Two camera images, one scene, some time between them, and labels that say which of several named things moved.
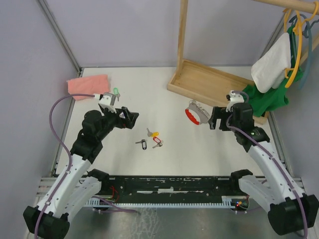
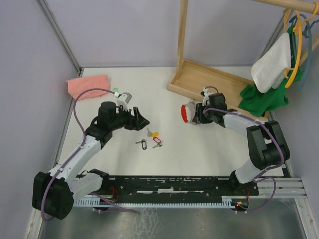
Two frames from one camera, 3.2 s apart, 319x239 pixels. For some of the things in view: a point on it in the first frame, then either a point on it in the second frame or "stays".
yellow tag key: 152,134 stays
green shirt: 262,102 stays
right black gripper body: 225,115 -> 206,117
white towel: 269,72 stays
